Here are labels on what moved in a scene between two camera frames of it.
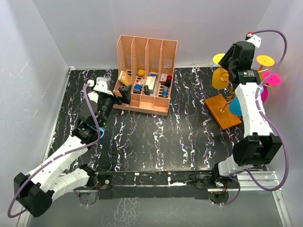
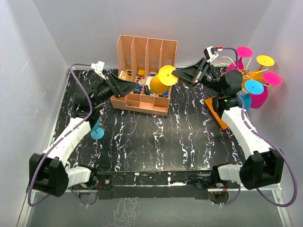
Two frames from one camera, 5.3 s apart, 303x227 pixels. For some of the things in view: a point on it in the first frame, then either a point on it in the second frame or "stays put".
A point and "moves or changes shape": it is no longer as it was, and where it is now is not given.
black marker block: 147,90 stays put
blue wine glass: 102,131 stays put
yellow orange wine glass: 220,76 moves or changes shape
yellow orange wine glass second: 264,60 stays put
